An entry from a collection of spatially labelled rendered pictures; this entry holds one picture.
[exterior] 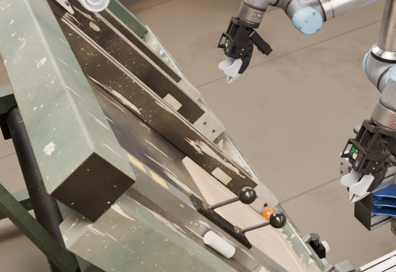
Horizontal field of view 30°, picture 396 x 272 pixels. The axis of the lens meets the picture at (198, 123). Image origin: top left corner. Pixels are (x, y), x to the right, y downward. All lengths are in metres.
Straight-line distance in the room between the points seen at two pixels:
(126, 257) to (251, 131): 3.08
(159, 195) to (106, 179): 0.41
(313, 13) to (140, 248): 1.08
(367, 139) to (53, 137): 0.81
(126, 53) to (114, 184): 1.36
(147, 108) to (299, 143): 2.22
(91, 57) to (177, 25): 3.53
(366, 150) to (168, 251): 0.64
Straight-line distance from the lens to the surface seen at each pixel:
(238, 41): 2.22
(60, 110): 1.19
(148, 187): 1.48
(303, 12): 2.11
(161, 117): 2.06
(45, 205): 2.89
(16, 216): 2.39
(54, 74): 1.27
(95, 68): 1.92
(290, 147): 4.14
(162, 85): 2.55
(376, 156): 1.72
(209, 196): 1.92
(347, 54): 4.93
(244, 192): 1.54
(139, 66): 2.49
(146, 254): 1.23
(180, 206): 1.54
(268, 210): 2.39
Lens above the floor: 2.57
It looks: 36 degrees down
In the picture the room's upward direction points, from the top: 7 degrees counter-clockwise
